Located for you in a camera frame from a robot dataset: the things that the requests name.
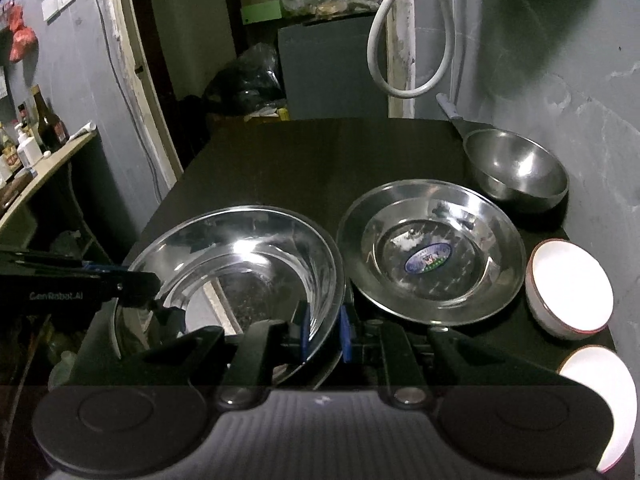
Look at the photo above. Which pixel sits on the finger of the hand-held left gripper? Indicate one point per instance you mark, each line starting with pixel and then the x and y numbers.
pixel 137 287
pixel 97 269

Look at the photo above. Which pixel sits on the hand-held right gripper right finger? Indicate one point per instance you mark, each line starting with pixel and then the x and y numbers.
pixel 345 340

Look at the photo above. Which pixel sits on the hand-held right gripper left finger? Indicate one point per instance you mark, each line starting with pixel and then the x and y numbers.
pixel 300 332

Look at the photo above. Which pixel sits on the large steel bowl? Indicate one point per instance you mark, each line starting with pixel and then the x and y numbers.
pixel 240 255

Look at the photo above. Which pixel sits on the steel plate with sticker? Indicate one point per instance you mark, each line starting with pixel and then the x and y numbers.
pixel 450 220

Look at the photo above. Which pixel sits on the white ceramic bowl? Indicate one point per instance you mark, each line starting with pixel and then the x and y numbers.
pixel 570 290
pixel 600 390

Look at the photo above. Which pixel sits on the small steel bowl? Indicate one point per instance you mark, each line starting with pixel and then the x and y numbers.
pixel 515 165

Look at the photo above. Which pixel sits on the wooden counter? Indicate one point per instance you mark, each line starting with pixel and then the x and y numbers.
pixel 45 170

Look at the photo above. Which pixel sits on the white plastic bottle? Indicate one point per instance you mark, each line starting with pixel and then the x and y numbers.
pixel 27 150

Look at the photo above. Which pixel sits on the white tube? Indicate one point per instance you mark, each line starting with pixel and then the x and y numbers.
pixel 81 131

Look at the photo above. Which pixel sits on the clear bottle with yellow label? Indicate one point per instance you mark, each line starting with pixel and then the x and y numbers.
pixel 6 152

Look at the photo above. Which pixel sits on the dark glass bottle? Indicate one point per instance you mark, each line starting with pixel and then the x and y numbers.
pixel 50 127

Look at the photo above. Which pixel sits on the yellow box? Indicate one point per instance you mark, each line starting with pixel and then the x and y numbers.
pixel 281 114

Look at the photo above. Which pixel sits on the black plastic bag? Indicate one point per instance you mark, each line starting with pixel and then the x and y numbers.
pixel 245 77

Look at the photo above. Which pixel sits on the red plastic bags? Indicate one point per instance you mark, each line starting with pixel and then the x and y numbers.
pixel 22 42

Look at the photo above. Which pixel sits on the grey cabinet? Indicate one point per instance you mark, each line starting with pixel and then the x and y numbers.
pixel 330 70

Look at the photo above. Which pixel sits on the white table leg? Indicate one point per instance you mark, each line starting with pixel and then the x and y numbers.
pixel 400 60

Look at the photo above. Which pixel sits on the green box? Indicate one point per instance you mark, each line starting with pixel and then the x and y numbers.
pixel 262 10

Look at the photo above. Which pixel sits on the cream door frame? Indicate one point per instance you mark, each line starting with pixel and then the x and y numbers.
pixel 145 85

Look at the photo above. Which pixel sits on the grey wall pipe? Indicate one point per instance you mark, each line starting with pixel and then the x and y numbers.
pixel 456 60

